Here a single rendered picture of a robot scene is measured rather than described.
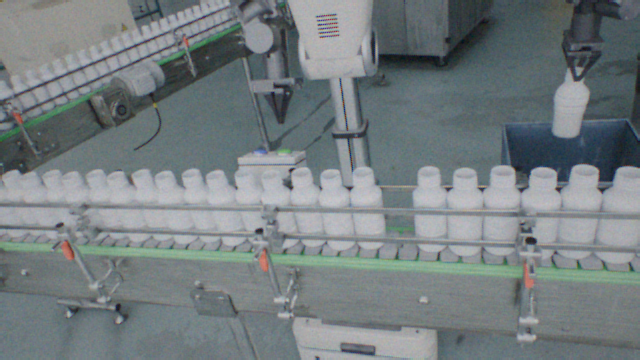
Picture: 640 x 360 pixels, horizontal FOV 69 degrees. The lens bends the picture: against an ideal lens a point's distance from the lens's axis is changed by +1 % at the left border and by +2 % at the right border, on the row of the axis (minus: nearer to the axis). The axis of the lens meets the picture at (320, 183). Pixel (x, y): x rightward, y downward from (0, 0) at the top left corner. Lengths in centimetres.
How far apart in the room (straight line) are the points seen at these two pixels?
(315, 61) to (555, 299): 87
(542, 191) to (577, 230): 9
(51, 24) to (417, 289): 430
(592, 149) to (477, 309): 73
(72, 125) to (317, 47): 129
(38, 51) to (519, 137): 409
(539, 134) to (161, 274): 108
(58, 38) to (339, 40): 376
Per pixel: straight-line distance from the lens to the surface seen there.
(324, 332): 178
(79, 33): 495
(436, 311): 97
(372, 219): 87
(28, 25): 475
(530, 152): 151
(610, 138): 152
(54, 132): 228
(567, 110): 126
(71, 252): 113
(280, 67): 103
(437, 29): 450
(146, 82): 230
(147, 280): 118
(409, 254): 91
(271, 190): 89
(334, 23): 134
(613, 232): 89
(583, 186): 84
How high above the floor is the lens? 161
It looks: 32 degrees down
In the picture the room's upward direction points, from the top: 11 degrees counter-clockwise
